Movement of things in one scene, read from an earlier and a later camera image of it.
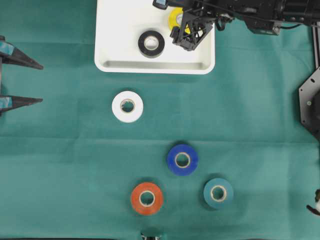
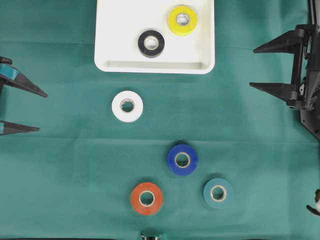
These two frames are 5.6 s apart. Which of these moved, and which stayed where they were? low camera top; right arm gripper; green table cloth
Moved: right arm gripper
Stayed: green table cloth; low camera top
